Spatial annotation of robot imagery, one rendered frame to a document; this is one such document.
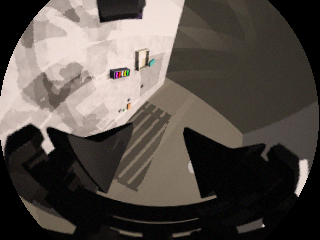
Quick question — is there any beige shallow tray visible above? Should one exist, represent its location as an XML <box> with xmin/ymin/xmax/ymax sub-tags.
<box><xmin>135</xmin><ymin>48</ymin><xmax>151</xmax><ymax>71</ymax></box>

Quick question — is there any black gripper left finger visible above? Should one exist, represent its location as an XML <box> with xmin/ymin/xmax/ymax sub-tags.
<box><xmin>47</xmin><ymin>121</ymin><xmax>133</xmax><ymax>193</ymax></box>

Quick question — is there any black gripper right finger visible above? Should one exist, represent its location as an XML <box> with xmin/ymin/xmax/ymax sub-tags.
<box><xmin>183</xmin><ymin>127</ymin><xmax>267</xmax><ymax>199</ymax></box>

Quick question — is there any teal rectangular block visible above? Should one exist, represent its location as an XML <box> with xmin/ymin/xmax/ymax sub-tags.
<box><xmin>148</xmin><ymin>59</ymin><xmax>155</xmax><ymax>67</ymax></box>

